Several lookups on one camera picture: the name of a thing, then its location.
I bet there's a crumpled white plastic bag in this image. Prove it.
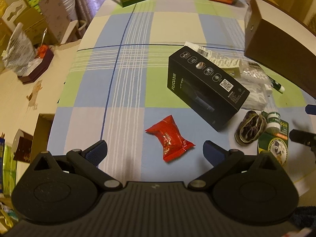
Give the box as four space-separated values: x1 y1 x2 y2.
2 23 36 76

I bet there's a cream hair claw clip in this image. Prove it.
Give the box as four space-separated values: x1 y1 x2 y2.
217 58 241 78

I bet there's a dark wooden tissue box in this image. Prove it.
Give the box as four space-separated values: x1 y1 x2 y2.
18 49 54 85

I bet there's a small green white bottle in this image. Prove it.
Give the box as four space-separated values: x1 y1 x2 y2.
261 111 281 134

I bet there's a green round-logo card package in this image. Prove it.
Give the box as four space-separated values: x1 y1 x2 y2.
257 120 289 166

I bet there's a brown cardboard storage box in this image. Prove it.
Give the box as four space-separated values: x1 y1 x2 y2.
244 0 315 97

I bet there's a checkered tablecloth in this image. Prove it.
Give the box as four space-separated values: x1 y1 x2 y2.
46 0 316 195

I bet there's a red snack packet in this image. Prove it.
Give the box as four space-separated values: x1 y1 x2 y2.
145 115 195 163

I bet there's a dark patterned hair scrunchie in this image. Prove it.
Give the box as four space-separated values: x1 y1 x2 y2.
234 110 267 146

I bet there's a cotton swab plastic bag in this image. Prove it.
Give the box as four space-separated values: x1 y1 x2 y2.
237 60 271 111

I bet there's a black product box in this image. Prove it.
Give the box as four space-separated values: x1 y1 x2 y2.
167 46 250 132

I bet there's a brown cardboard carton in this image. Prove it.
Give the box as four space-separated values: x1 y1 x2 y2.
39 0 70 44

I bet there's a green white ointment tube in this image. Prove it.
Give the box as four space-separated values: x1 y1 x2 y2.
263 75 285 94

